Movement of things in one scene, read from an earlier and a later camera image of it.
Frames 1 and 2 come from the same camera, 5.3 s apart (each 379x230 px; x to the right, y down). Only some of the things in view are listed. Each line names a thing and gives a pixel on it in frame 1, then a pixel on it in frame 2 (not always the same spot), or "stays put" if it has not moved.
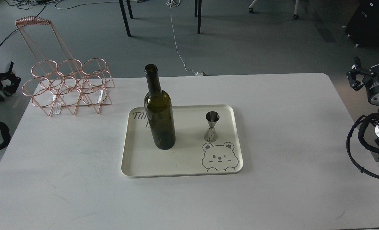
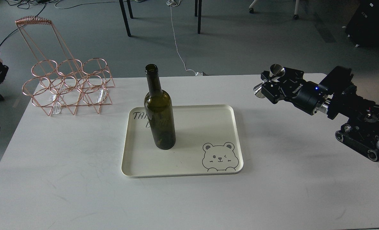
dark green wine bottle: (158, 106) stays put
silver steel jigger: (212, 117) -> (275, 70)
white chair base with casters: (296, 16) stays put
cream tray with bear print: (191, 154) stays put
